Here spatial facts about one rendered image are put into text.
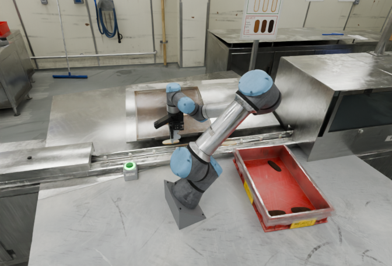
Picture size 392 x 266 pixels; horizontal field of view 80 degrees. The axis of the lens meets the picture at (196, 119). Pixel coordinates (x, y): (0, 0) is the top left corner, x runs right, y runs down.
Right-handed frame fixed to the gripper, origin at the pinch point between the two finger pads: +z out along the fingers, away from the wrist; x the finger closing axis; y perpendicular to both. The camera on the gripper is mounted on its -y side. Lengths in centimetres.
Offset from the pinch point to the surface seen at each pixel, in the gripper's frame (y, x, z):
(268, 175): 51, -28, 11
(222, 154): 30.0, -9.0, 9.0
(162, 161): -6.3, -9.0, 8.2
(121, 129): -31.1, 32.3, 11.8
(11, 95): -180, 205, 61
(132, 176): -22.9, -16.5, 8.8
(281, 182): 56, -34, 11
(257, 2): 83, 83, -63
